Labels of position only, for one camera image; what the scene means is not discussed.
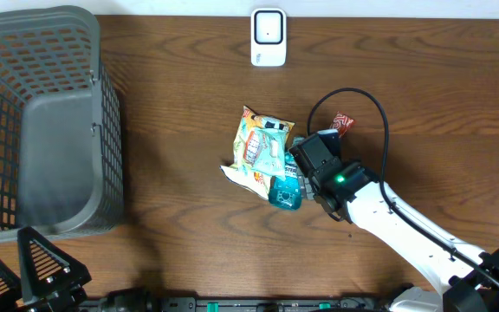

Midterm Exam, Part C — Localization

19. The red TOP biscuit pack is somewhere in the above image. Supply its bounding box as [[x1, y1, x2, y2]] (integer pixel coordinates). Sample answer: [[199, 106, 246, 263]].
[[330, 112, 354, 138]]

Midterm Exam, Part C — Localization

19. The teal wet wipes pack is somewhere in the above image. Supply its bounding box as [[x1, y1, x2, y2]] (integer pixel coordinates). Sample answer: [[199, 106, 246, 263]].
[[252, 128, 288, 179]]

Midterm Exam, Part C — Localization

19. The blue Listerine mouthwash bottle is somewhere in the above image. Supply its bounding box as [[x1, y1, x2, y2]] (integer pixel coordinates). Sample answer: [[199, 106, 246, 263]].
[[269, 149, 301, 211]]

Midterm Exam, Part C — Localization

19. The orange white snack bag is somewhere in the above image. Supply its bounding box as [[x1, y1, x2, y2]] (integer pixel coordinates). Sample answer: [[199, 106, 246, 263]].
[[220, 106, 295, 200]]

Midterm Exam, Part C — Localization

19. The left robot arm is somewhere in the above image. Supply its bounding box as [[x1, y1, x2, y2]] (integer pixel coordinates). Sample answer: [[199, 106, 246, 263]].
[[0, 227, 156, 312]]

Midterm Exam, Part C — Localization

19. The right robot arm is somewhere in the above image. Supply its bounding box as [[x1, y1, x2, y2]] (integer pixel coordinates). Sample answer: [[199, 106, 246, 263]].
[[289, 130, 499, 311]]

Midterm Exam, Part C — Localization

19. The white barcode scanner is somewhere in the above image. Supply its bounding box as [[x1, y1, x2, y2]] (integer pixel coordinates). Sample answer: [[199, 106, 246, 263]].
[[250, 8, 288, 67]]

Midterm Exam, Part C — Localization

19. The grey plastic mesh basket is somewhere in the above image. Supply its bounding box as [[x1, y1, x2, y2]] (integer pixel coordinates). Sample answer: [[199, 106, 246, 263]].
[[0, 6, 124, 243]]

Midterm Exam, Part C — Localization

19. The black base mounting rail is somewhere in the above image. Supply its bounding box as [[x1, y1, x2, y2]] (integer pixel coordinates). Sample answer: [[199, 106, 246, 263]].
[[156, 297, 387, 312]]

